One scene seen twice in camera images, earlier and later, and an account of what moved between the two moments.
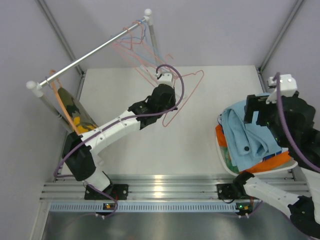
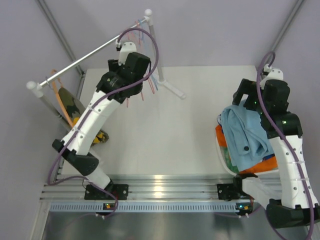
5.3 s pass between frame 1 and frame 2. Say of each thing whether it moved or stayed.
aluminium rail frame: stayed
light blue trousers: stayed
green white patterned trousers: stayed
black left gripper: moved
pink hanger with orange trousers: moved
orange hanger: stayed
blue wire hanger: moved
